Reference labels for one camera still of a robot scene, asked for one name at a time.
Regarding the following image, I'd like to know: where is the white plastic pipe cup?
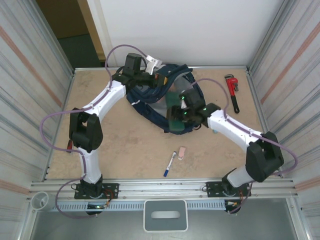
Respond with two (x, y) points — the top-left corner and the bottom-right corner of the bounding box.
(31, 191), (55, 211)

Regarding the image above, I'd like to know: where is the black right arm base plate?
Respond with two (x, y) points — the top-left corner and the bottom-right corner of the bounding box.
(205, 181), (252, 198)

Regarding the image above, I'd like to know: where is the white door frame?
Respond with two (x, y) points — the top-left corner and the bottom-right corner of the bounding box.
(86, 0), (118, 68)

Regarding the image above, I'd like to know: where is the navy blue backpack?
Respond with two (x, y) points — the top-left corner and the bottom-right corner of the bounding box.
(125, 63), (206, 135)

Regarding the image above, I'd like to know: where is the white grey rectangular device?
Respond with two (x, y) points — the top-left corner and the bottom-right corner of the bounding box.
(143, 199), (189, 233)

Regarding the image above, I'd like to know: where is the aluminium table frame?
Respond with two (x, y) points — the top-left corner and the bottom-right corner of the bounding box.
(29, 65), (301, 200)

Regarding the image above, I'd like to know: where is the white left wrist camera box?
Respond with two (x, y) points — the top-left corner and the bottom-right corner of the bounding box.
(145, 54), (163, 75)

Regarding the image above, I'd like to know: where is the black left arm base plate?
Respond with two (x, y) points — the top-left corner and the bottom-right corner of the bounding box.
(74, 183), (120, 200)

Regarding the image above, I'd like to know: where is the slotted grey cable tray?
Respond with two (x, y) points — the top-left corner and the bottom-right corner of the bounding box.
(53, 200), (227, 213)

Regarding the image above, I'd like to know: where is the small pink eraser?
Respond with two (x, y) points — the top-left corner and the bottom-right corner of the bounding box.
(176, 146), (187, 160)

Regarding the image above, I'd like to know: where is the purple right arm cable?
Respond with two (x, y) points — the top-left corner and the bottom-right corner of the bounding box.
(192, 78), (299, 215)

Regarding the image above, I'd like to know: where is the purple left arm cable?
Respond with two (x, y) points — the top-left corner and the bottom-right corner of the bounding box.
(40, 44), (152, 219)

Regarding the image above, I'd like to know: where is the blue whiteboard marker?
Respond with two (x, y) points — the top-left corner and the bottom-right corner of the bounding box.
(163, 150), (177, 178)

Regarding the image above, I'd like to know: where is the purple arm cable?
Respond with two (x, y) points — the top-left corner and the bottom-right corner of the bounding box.
(192, 78), (299, 215)
(40, 44), (152, 219)

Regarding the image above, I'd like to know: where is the small controller board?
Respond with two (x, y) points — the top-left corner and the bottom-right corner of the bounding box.
(86, 202), (111, 216)
(224, 199), (242, 215)

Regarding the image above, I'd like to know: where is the red pipe wrench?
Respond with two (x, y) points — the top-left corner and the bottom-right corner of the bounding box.
(224, 73), (241, 115)

